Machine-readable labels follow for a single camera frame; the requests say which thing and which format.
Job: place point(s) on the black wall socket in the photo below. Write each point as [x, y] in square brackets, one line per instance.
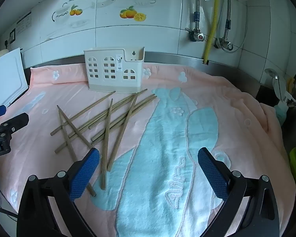
[12, 36]

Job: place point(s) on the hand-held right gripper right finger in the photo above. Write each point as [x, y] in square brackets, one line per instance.
[212, 175]

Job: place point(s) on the teal bottle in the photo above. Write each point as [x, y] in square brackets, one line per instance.
[280, 113]

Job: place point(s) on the white plastic cutting board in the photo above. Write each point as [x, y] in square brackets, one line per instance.
[7, 76]

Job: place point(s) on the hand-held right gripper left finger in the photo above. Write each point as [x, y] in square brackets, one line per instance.
[85, 175]

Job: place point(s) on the metal ladle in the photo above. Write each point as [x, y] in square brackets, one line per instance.
[270, 74]

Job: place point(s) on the yellow utensil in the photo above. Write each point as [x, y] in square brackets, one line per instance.
[290, 82]

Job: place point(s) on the white wall sticker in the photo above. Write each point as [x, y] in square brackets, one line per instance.
[23, 22]

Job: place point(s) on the pink and blue printed towel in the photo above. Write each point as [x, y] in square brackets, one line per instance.
[162, 140]

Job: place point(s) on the metal water valve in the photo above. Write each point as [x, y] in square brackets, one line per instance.
[227, 45]
[198, 36]

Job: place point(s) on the cream plastic utensil holder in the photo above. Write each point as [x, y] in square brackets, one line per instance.
[98, 56]

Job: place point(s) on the pile of wooden chopsticks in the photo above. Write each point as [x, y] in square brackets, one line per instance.
[108, 133]

